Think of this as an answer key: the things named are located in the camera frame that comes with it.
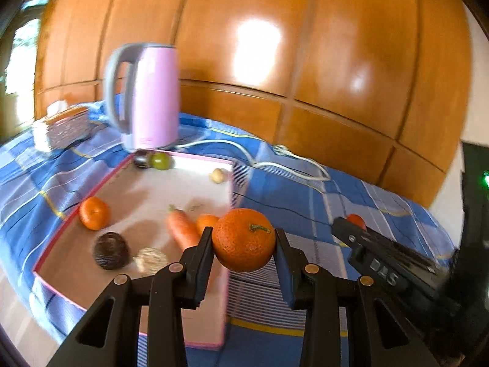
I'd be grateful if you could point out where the dark round fruit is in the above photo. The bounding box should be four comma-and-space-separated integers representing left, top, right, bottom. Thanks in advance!
94, 231, 129, 270

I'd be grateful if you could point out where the wooden wardrobe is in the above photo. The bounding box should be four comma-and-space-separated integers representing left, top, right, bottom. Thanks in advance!
34, 0, 472, 207

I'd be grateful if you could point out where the glass door with wooden frame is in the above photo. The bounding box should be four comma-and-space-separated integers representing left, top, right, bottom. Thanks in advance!
0, 0, 42, 138

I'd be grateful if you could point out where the orange mandarin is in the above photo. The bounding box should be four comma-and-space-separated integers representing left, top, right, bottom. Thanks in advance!
79, 196, 111, 231
212, 208, 276, 273
196, 214, 220, 238

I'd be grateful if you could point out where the orange carrot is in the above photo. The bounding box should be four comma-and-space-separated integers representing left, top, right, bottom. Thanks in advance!
167, 204, 203, 249

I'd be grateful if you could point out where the silver patterned tissue box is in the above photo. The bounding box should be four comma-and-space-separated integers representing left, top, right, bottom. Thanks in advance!
32, 100, 92, 153

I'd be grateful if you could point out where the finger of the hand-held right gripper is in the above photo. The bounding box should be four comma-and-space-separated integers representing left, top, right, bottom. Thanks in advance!
332, 217, 386, 256

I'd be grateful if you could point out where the dark eggplant piece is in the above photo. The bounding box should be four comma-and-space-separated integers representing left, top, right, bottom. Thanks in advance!
133, 150, 153, 169

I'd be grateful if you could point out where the green round fruit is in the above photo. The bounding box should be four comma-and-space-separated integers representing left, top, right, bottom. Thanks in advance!
150, 152, 171, 171

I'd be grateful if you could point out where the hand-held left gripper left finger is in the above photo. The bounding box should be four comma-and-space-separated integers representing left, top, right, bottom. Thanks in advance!
65, 226, 215, 367

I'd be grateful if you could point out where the blue plaid blanket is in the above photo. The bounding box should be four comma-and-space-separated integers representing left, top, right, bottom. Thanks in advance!
0, 99, 455, 367

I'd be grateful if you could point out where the pink electric kettle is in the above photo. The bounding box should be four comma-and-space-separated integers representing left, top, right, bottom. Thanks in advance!
104, 43, 182, 153

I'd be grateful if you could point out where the pink-rimmed tray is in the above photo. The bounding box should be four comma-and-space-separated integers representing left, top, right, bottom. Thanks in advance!
32, 149, 235, 350

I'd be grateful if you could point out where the white power cable with plug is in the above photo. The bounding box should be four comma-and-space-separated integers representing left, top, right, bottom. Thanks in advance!
174, 139, 332, 182

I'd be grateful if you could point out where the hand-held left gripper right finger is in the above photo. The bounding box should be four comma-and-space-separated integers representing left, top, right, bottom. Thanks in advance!
274, 228, 440, 367

